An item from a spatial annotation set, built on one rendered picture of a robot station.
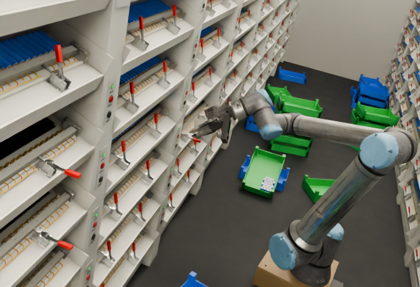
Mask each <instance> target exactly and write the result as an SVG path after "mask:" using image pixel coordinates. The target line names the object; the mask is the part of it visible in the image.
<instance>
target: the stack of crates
mask: <svg viewBox="0 0 420 287"><path fill-rule="evenodd" d="M318 102H319V100H318V99H316V101H310V100H306V99H300V98H295V97H291V96H286V95H283V92H282V91H280V92H279V96H278V99H277V103H276V107H275V110H274V114H283V113H300V114H302V115H304V116H308V117H312V118H319V119H320V117H321V113H322V111H323V108H320V107H319V104H318ZM312 142H313V138H310V137H307V136H301V135H300V136H299V135H295V134H289V133H288V134H282V135H280V136H279V137H278V138H275V139H271V140H267V145H268V149H270V150H273V151H279V152H283V153H289V154H295V155H298V156H304V157H308V154H309V150H310V148H311V145H312Z"/></svg>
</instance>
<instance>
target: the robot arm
mask: <svg viewBox="0 0 420 287"><path fill-rule="evenodd" d="M225 104H226V105H224V106H222V107H220V108H217V107H218V106H212V107H210V108H207V109H205V110H204V112H205V115H206V118H207V119H208V120H202V121H201V120H199V119H198V118H196V119H194V128H192V130H190V131H189V133H194V134H193V135H192V137H200V136H205V135H209V134H212V133H214V132H216V131H217V130H219V129H221V128H222V133H221V141H222V143H226V144H227V143H228V139H229V131H230V127H231V117H232V118H233V120H234V121H235V120H236V119H237V120H238V121H240V120H242V119H244V118H247V117H249V116H253V119H254V121H255V123H256V126H257V128H258V130H259V133H260V135H261V136H262V138H263V139H265V140H271V139H275V138H278V137H279V136H280V135H282V134H288V133H289V134H295V135H299V136H300V135H301V136H307V137H310V138H316V139H321V140H325V141H330V142H334V143H339V144H344V145H348V146H353V147H357V148H359V149H360V152H359V153H358V155H357V157H356V158H355V159H354V160H353V161H352V163H351V164H350V165H349V166H348V167H347V168H346V169H345V170H344V171H343V173H342V174H341V175H340V176H339V177H338V179H337V180H335V182H334V183H333V184H332V185H331V186H330V187H329V189H328V190H327V191H326V192H325V193H324V194H323V195H322V196H321V197H320V199H319V200H318V201H317V202H316V204H315V205H314V206H313V207H312V208H311V209H310V210H309V211H308V212H307V213H306V215H305V216H304V217H303V218H302V220H295V221H293V222H292V223H291V224H290V225H289V226H288V228H287V229H286V230H285V231H283V232H282V233H277V234H275V235H274V236H272V237H271V239H270V241H269V252H270V254H271V258H272V260H273V261H274V263H275V264H276V265H277V266H278V267H279V268H281V269H283V270H290V272H291V273H292V275H293V276H294V277H295V278H296V279H298V280H299V281H300V282H302V283H304V284H306V285H309V286H313V287H323V286H326V285H327V284H328V283H329V280H330V279H331V264H332V262H333V259H334V257H335V255H336V253H337V250H338V248H339V245H340V244H341V241H342V240H343V235H344V230H343V228H342V226H341V225H340V224H339V223H338V222H340V220H342V219H343V217H345V215H347V214H348V212H350V210H351V209H352V208H353V207H354V206H355V205H356V204H357V203H358V202H359V201H360V200H361V199H362V198H363V197H364V196H365V195H366V194H367V193H368V192H369V190H370V189H371V188H372V187H373V186H374V185H375V184H376V183H377V182H378V181H379V180H380V179H381V178H382V177H384V176H385V175H386V174H387V173H388V172H389V171H390V170H391V169H392V168H393V167H394V166H395V165H399V164H404V163H407V162H409V161H410V160H412V159H413V158H414V157H415V155H416V153H417V151H418V144H417V141H416V138H415V137H414V136H413V135H412V134H411V133H410V132H408V131H406V130H404V129H400V128H394V127H387V128H386V129H377V128H370V127H366V126H359V125H355V124H348V123H341V122H337V121H330V120H326V119H319V118H312V117H308V116H304V115H302V114H300V113H283V114H274V112H273V110H272V108H271V107H272V106H273V103H272V101H271V99H270V97H269V95H268V94H267V92H266V91H265V90H264V89H260V90H257V91H255V92H253V93H251V94H248V95H246V96H244V97H241V98H239V99H237V100H235V101H233V102H231V106H230V105H229V103H228V102H226V103H225ZM196 132H197V133H196Z"/></svg>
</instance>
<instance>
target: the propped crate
mask: <svg viewBox="0 0 420 287"><path fill-rule="evenodd" d="M285 157H286V155H285V154H283V155H282V156H280V155H277V154H274V153H270V152H267V151H264V150H261V149H259V146H256V148H255V150H254V153H253V156H252V158H251V161H250V163H249V166H248V169H247V171H246V174H245V177H244V179H243V181H242V186H241V189H243V190H246V191H249V192H252V193H255V194H258V195H261V196H265V197H267V198H271V199H272V198H273V194H274V191H275V189H276V185H277V182H278V179H279V175H280V174H281V170H282V167H283V164H284V160H285ZM266 177H268V178H271V179H274V182H275V184H274V188H273V189H271V192H270V193H268V192H266V191H263V190H260V188H261V185H262V182H263V179H264V178H266Z"/></svg>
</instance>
